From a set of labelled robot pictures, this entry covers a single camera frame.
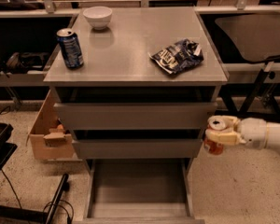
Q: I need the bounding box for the open grey bottom drawer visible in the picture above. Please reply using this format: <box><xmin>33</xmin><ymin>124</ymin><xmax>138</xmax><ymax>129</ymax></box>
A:
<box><xmin>73</xmin><ymin>159</ymin><xmax>205</xmax><ymax>224</ymax></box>

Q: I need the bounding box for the black chair base leg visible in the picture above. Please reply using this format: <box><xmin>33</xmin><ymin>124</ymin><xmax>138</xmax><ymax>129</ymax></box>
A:
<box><xmin>0</xmin><ymin>174</ymin><xmax>69</xmax><ymax>224</ymax></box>

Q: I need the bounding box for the grey middle drawer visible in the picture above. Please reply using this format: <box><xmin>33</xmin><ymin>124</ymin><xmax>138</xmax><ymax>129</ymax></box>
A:
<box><xmin>73</xmin><ymin>139</ymin><xmax>202</xmax><ymax>160</ymax></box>

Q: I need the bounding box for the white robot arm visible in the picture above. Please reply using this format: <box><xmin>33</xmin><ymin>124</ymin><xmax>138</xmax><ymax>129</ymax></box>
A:
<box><xmin>203</xmin><ymin>115</ymin><xmax>280</xmax><ymax>155</ymax></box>

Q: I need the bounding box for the grey drawer cabinet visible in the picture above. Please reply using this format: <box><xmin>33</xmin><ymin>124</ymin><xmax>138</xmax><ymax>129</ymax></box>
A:
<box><xmin>43</xmin><ymin>7</ymin><xmax>230</xmax><ymax>224</ymax></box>

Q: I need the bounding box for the grey top drawer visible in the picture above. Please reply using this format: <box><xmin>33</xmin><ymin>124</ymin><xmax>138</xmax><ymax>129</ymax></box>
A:
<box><xmin>54</xmin><ymin>103</ymin><xmax>217</xmax><ymax>130</ymax></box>

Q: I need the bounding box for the black office chair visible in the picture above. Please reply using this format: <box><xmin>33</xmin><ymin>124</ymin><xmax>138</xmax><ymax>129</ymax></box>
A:
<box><xmin>216</xmin><ymin>14</ymin><xmax>280</xmax><ymax>119</ymax></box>

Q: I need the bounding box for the cardboard box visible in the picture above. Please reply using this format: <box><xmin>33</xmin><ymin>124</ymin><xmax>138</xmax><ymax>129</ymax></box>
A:
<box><xmin>29</xmin><ymin>92</ymin><xmax>76</xmax><ymax>160</ymax></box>

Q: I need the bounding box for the red coke can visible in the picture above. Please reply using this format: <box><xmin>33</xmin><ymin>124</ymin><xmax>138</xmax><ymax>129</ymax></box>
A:
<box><xmin>203</xmin><ymin>118</ymin><xmax>227</xmax><ymax>155</ymax></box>

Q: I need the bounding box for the black cable on floor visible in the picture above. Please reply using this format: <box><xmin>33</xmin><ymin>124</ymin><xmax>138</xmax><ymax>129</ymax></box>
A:
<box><xmin>0</xmin><ymin>105</ymin><xmax>75</xmax><ymax>224</ymax></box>

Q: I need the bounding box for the white ceramic bowl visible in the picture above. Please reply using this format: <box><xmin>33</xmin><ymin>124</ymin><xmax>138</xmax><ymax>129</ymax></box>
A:
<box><xmin>83</xmin><ymin>7</ymin><xmax>113</xmax><ymax>30</ymax></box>

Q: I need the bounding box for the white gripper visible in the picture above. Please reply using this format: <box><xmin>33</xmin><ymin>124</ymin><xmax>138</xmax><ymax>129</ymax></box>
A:
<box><xmin>205</xmin><ymin>116</ymin><xmax>267</xmax><ymax>149</ymax></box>

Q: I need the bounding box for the blue crumpled chip bag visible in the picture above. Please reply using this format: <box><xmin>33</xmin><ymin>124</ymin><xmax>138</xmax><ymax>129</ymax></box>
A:
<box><xmin>149</xmin><ymin>38</ymin><xmax>204</xmax><ymax>75</ymax></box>

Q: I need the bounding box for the blue soda can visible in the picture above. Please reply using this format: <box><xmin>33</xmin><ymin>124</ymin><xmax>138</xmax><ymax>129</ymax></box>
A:
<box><xmin>57</xmin><ymin>28</ymin><xmax>84</xmax><ymax>69</ymax></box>

